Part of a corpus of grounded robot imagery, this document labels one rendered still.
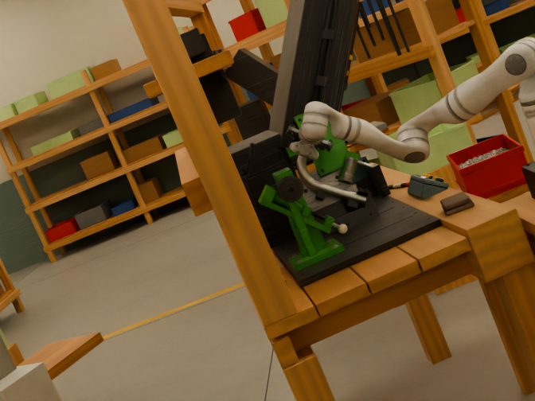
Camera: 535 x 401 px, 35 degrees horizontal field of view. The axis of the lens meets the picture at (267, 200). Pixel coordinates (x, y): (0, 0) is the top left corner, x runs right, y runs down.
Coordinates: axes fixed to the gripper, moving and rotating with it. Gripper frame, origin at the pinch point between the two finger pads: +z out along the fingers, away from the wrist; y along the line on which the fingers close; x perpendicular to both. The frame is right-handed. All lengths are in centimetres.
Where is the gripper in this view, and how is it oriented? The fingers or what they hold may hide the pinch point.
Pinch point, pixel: (308, 142)
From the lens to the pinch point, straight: 267.2
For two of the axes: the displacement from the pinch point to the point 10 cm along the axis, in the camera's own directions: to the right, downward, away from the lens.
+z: -0.2, 1.2, 9.9
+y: -9.3, -3.7, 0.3
